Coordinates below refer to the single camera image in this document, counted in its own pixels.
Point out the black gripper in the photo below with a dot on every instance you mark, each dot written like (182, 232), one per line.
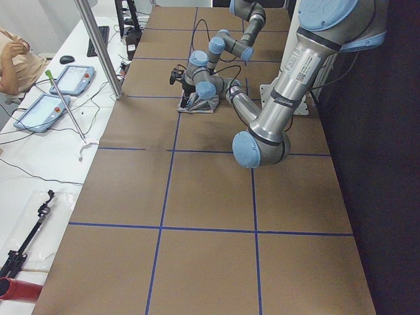
(188, 89)

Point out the navy white striped polo shirt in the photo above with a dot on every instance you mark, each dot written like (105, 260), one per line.
(199, 105)

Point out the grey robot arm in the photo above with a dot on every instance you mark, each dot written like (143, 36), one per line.
(241, 47)
(325, 28)

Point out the blue teach pendant far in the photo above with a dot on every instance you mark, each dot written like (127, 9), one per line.
(75, 79)

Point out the blue teach pendant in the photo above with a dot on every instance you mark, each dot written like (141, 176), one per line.
(75, 79)
(42, 114)

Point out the black computer mouse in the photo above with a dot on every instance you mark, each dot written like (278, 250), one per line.
(66, 59)

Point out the silver reacher grabber tool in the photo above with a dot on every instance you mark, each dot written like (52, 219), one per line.
(86, 142)

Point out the blue teach pendant near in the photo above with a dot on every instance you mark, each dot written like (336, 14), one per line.
(42, 114)

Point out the person in beige shirt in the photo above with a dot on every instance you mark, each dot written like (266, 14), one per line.
(20, 68)

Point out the red cylinder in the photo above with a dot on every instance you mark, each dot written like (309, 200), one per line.
(18, 290)

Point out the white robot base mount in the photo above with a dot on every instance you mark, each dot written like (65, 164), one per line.
(269, 95)

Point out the aluminium frame post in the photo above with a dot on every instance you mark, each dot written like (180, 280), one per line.
(91, 26)

